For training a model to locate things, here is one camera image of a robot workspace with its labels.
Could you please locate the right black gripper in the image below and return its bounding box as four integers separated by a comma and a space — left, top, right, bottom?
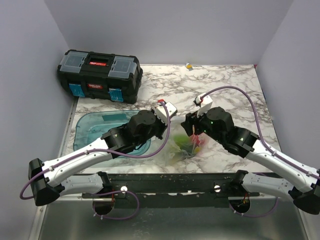
181, 104, 224, 144

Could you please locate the translucent white plastic bag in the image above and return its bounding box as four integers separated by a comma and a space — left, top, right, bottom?
161, 116, 208, 165

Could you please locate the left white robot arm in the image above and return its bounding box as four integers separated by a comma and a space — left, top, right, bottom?
26, 106, 176, 207

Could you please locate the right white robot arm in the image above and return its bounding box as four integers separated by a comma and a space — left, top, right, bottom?
181, 107, 320, 215

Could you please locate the red fake fruit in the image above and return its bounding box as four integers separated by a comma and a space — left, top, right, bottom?
189, 134, 209, 148

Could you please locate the small yellow blue object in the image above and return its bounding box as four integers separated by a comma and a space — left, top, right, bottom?
185, 63, 193, 71

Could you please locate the black plastic toolbox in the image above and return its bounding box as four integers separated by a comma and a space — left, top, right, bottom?
57, 49, 143, 104

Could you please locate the teal transparent plastic tray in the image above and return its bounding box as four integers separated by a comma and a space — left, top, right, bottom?
73, 110, 139, 151

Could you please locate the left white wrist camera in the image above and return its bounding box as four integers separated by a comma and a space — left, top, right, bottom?
154, 102, 178, 125

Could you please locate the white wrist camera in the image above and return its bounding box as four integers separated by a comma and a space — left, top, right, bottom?
193, 92, 213, 118
154, 102, 178, 125

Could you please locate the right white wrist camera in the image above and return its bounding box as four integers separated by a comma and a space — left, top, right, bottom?
193, 92, 213, 118

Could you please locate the black metal base rail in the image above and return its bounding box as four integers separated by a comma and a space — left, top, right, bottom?
92, 170, 259, 213

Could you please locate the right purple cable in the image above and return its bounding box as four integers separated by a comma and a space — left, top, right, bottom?
202, 85, 320, 218

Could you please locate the purple cable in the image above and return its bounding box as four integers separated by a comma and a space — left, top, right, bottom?
19, 99, 172, 221
202, 85, 320, 218

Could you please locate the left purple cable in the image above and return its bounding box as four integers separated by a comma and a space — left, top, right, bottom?
19, 99, 172, 221

